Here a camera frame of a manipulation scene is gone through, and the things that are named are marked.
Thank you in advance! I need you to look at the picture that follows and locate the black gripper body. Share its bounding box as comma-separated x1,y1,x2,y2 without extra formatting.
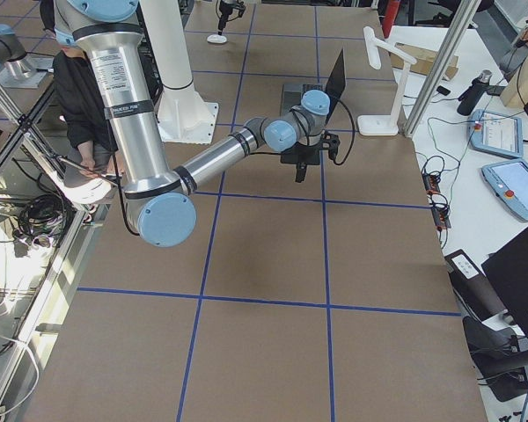
218,0,246,21
295,142,320,165

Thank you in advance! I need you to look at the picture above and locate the white computer mouse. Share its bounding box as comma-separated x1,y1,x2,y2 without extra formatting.
207,34,227,44

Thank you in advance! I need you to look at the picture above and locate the grey laptop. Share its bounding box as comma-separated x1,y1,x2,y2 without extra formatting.
280,49,346,121

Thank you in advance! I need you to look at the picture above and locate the white desk lamp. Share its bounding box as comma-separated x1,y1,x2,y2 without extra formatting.
356,25,416,137

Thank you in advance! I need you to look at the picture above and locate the cardboard box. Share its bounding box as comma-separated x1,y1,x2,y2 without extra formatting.
395,42,458,81

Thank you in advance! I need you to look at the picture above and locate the red fire extinguisher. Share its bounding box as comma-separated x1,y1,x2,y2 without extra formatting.
382,0,400,39

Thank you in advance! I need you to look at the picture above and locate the black water bottle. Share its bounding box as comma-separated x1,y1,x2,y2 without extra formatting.
457,69,492,116

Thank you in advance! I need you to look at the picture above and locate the upper blue teach pendant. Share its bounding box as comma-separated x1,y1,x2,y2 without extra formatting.
467,109,524,158

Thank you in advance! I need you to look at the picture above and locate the blue teach pendant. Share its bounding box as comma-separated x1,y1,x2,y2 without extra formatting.
481,158,528,222
467,109,524,158

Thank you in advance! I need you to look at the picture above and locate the person in black sweater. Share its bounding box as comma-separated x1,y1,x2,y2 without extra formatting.
40,1,124,205

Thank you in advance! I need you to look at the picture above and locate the lower blue teach pendant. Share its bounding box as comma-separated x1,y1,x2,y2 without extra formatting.
481,158,528,222

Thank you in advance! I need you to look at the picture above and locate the black monitor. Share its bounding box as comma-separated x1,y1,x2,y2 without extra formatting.
482,227,528,338

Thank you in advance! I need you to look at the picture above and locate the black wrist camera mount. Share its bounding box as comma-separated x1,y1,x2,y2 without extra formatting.
320,130,340,162

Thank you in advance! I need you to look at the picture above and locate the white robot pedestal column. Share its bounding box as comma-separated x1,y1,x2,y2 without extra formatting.
140,0,218,144

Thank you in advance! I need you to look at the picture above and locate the orange black cable hub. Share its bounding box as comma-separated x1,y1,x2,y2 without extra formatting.
422,173,451,231

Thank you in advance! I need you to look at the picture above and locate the aluminium frame post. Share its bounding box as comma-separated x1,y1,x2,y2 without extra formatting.
403,0,481,138

